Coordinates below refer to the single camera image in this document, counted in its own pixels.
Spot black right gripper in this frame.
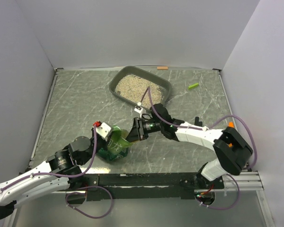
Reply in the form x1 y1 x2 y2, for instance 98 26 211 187
124 117 163 144

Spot green litter bag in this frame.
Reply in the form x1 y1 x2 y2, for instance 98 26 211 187
96 125 133 161

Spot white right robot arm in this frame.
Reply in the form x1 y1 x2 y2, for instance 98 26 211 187
126 104 253 188

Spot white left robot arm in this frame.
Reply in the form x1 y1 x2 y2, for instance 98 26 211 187
0 130 111 220

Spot beige cat litter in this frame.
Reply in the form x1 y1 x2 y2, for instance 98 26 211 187
115 74 165 109

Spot dark grey litter box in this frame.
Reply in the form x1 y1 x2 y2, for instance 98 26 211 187
109 66 172 106

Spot small orange block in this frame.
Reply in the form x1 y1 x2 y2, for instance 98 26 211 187
157 66 169 70

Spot small green block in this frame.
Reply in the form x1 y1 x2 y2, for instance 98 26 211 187
188 83 199 90

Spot orange plastic carrot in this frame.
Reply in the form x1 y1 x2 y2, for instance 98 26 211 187
228 122 234 148

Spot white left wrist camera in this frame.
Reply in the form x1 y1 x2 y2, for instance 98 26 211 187
93 121 113 141

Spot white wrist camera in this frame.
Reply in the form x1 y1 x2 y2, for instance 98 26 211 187
93 121 113 141
134 102 144 118

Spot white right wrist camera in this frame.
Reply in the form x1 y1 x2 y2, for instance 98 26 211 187
134 102 144 118

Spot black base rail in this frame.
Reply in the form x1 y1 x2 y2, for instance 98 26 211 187
66 172 224 204

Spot black T-shaped bracket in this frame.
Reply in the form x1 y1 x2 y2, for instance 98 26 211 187
194 117 203 127

